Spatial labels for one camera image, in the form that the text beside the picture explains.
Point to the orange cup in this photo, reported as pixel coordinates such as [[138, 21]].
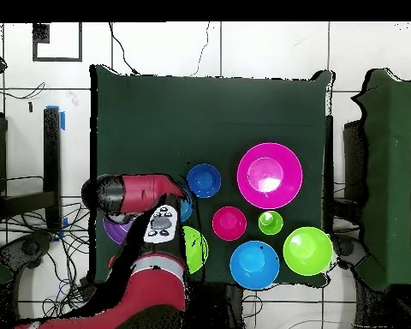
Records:
[[112, 261]]

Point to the turquoise bowl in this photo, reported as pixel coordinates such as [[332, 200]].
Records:
[[186, 209]]

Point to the blue large bowl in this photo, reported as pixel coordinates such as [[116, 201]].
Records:
[[254, 265]]

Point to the black stand base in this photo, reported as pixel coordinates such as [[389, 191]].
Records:
[[30, 246], [346, 248]]

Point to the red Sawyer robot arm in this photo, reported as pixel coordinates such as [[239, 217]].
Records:
[[150, 298]]

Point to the dark green table cloth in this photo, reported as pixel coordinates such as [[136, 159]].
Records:
[[191, 120]]

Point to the lime green small cup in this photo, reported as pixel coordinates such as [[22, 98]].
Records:
[[270, 222]]

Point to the lime green large bowl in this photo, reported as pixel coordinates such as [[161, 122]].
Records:
[[195, 250], [308, 251]]

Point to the blue tape strip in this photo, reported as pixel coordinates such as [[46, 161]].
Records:
[[62, 120]]

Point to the purple shallow bowl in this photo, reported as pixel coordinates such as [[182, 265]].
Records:
[[118, 231]]

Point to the red small bowl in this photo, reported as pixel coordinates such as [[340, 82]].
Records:
[[229, 223]]

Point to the dark blue small bowl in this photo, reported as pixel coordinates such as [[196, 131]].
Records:
[[203, 180]]

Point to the black square floor frame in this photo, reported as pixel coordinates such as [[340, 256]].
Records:
[[40, 32]]

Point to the black post stand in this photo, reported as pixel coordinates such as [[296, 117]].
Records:
[[52, 164]]

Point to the pink large bowl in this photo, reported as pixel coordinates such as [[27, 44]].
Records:
[[270, 174]]

